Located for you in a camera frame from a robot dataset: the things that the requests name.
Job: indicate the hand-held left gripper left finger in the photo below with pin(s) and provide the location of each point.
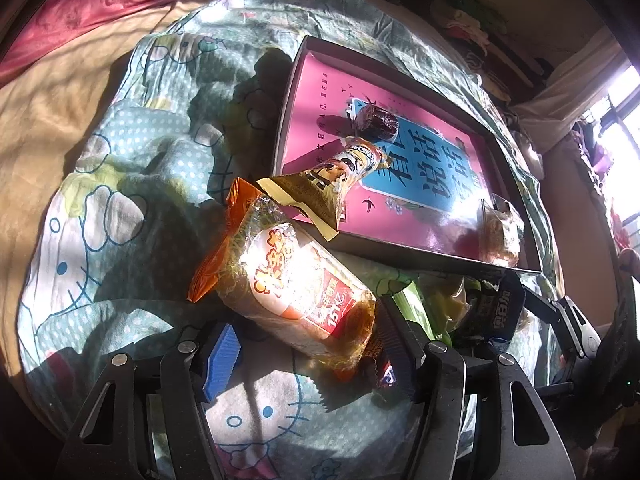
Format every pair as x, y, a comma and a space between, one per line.
220, 360

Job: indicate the pink flowers on windowsill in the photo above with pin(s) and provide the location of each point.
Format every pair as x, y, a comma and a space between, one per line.
597, 160

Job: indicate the pile of clothes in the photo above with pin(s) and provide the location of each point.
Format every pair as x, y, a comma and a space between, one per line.
475, 25

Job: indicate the black snack packet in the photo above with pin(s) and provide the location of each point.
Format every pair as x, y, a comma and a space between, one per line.
495, 307

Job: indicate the green bread packet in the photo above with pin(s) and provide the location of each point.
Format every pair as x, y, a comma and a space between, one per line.
415, 305

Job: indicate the brown pastry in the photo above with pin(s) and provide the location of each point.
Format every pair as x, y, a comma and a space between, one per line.
500, 235

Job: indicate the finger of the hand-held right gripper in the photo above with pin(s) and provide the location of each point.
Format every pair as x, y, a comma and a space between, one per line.
565, 320

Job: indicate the orange rice cracker packet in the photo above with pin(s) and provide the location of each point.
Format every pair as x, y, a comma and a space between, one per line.
280, 285

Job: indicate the yellow snack packet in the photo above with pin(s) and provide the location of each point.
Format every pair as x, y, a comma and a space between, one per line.
310, 195

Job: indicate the white cloth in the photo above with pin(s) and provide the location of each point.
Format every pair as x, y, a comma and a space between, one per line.
527, 157

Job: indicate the cartoon printed blanket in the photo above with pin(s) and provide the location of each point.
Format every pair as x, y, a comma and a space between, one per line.
125, 210

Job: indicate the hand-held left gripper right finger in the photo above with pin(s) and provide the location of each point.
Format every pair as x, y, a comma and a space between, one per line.
400, 350

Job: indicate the small chocolate bar packet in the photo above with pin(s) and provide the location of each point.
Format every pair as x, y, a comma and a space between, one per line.
385, 372

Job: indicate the pink book with blue panel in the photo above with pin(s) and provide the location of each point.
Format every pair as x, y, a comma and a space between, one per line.
320, 110

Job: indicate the dark candy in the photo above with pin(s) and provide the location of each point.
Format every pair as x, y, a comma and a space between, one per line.
377, 121

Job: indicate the window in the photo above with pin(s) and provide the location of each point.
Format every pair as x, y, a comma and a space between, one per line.
625, 125

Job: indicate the beige curtain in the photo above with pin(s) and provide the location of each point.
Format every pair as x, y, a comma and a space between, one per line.
565, 95

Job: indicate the person's right hand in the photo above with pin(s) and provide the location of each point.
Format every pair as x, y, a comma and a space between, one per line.
629, 262

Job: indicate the pink quilt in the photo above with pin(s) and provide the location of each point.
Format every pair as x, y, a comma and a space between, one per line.
100, 5

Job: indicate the beige bed sheet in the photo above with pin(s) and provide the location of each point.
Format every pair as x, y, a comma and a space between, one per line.
50, 135

